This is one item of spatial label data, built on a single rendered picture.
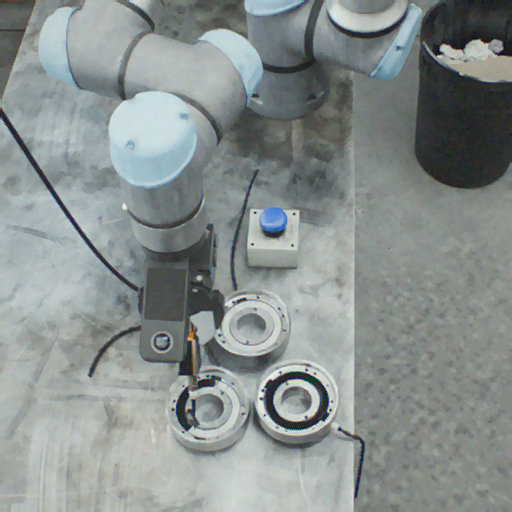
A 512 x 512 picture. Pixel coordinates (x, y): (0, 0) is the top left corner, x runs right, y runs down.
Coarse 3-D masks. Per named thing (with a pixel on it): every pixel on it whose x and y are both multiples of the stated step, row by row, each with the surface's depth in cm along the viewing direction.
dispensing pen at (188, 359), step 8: (192, 328) 100; (192, 352) 99; (184, 360) 99; (192, 360) 99; (184, 368) 99; (192, 368) 99; (192, 376) 101; (192, 384) 102; (192, 392) 102; (192, 400) 103; (192, 408) 103
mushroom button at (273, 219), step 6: (264, 210) 119; (270, 210) 119; (276, 210) 119; (282, 210) 119; (264, 216) 118; (270, 216) 118; (276, 216) 118; (282, 216) 118; (264, 222) 118; (270, 222) 118; (276, 222) 117; (282, 222) 118; (264, 228) 118; (270, 228) 117; (276, 228) 117; (282, 228) 118
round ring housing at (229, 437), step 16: (208, 368) 108; (224, 368) 108; (176, 384) 107; (240, 384) 107; (176, 400) 107; (208, 400) 109; (224, 400) 107; (240, 400) 107; (176, 416) 106; (224, 416) 106; (240, 416) 105; (176, 432) 103; (240, 432) 105; (192, 448) 105; (208, 448) 104
